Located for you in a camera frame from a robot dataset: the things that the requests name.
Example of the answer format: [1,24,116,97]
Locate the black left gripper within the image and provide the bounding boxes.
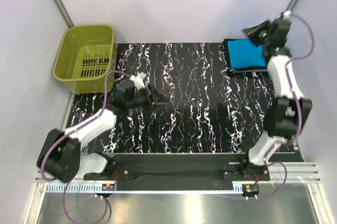
[126,83,170,112]

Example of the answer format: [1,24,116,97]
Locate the bright blue t shirt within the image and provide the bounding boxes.
[227,40,266,70]

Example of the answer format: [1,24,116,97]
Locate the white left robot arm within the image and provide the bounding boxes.
[37,79,170,183]

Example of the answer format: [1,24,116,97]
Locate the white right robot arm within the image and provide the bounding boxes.
[237,12,312,180]

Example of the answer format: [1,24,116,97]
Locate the folded black t shirt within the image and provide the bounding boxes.
[222,39,267,73]

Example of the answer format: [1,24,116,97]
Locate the black marbled table mat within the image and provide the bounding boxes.
[82,43,275,154]

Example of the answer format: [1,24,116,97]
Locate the olive green plastic basket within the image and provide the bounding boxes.
[53,25,117,94]

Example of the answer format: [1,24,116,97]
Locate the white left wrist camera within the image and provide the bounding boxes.
[130,72,146,90]

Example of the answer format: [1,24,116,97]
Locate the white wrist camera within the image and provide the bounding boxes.
[280,11,292,20]
[130,72,146,90]

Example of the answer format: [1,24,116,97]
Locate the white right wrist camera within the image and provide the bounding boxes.
[280,11,292,20]

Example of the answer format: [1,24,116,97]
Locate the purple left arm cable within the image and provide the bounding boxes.
[41,70,132,222]

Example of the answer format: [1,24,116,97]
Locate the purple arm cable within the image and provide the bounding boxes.
[41,70,132,222]
[260,13,315,198]

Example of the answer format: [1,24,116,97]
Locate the white slotted cable duct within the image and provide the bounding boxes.
[46,183,244,195]

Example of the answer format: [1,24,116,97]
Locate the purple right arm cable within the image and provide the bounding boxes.
[260,13,315,198]

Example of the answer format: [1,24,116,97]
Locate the aluminium frame rail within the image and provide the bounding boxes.
[34,162,322,184]

